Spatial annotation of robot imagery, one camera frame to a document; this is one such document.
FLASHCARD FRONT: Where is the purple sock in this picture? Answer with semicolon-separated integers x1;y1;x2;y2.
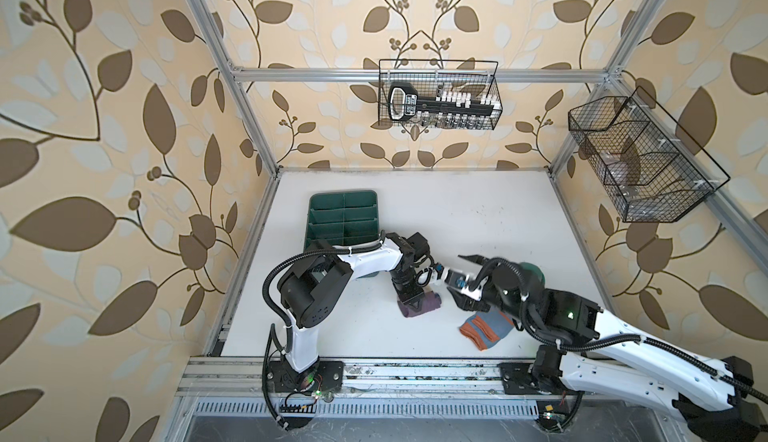
398;291;442;318

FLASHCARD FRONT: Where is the blue striped sock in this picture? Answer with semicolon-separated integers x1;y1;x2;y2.
458;261;547;352

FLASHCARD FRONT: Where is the green divided tray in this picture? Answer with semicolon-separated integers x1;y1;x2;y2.
304;190;380;249

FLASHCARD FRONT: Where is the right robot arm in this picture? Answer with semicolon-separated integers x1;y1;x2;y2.
441;255;767;441

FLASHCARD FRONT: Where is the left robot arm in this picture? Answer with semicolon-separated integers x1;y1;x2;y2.
262;232;444;377

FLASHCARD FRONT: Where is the black tool rack in basket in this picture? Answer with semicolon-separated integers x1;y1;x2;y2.
384;82;503;122

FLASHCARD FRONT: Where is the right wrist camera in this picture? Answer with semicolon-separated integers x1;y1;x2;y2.
444;269;482;300

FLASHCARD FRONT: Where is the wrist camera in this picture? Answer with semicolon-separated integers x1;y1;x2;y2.
444;269;482;300
432;264;448;280

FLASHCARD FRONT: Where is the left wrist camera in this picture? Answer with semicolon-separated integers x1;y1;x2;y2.
432;264;448;280

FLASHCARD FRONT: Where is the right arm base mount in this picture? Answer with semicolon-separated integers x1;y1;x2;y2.
498;362;577;397

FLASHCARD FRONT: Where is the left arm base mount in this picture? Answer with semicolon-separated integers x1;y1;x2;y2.
266;359;345;393

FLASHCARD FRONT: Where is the back wire basket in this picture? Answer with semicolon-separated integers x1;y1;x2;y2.
378;58;503;131

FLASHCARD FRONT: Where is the side wire basket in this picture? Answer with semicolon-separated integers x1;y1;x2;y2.
568;86;731;224

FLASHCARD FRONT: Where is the aluminium front rail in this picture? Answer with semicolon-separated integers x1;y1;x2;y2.
176;357;673;399

